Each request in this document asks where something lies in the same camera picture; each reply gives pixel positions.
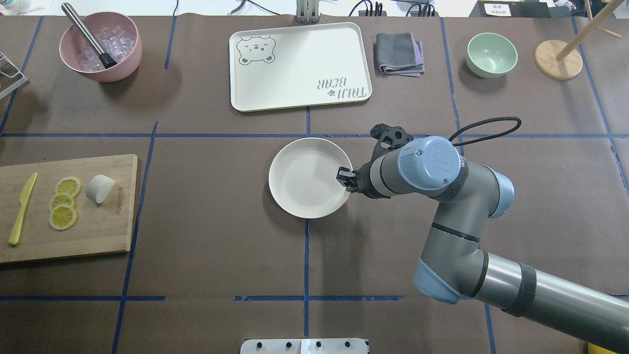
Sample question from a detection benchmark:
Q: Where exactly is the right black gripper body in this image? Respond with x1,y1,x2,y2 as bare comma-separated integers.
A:
353,164,379,199

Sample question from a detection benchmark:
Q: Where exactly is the cream round plate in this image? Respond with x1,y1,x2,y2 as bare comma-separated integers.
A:
268,137,352,219

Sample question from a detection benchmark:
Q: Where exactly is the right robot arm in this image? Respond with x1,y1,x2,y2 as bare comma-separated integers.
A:
337,135,629,354

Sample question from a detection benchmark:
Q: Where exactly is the white bear tray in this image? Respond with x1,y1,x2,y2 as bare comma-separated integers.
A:
229,22,372,112

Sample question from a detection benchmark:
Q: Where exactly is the grey folded cloth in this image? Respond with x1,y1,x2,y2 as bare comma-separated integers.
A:
375,33,425,77

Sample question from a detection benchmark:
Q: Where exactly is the green bowl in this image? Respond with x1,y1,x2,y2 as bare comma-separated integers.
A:
465,33,518,79

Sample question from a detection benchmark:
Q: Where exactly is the black label box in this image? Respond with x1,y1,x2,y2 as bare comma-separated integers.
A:
469,0,552,18

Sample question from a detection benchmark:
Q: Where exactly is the wooden mug tree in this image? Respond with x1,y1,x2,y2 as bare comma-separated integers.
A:
533,0,622,81

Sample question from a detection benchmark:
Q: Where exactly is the bamboo cutting board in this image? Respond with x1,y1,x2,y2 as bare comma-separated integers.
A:
0,154,139,264

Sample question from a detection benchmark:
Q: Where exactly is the steel muddler black tip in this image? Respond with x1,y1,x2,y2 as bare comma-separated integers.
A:
61,2,117,69

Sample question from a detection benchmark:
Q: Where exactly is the pink bowl with ice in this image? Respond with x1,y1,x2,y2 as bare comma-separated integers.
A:
59,12,143,83

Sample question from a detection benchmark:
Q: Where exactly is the lemon slice top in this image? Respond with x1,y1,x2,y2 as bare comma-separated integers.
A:
55,176,82,197

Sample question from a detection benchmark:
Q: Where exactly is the lemon slice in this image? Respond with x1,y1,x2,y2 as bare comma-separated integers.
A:
55,176,82,197
49,192,76,212
49,205,77,231

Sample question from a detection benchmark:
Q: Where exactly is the lemon slice middle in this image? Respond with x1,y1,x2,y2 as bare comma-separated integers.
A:
49,192,76,212

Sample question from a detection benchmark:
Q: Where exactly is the lemon slice bottom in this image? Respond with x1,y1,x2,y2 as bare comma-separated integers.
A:
49,205,77,231

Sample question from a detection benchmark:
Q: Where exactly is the yellow lemon lower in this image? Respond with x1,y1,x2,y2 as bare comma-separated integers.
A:
588,343,616,354

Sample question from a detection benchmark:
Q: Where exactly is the white cup rack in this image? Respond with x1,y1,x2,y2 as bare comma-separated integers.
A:
0,52,29,99

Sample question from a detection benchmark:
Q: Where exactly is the yellow plastic knife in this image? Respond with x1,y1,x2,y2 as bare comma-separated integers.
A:
7,173,38,246

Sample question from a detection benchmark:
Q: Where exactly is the white pole mount base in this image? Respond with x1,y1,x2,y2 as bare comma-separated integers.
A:
240,338,370,354

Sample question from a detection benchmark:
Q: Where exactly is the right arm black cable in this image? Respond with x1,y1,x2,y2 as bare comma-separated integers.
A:
447,117,522,148

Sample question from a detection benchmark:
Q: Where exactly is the aluminium frame post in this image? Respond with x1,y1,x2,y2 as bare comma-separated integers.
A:
296,0,320,23

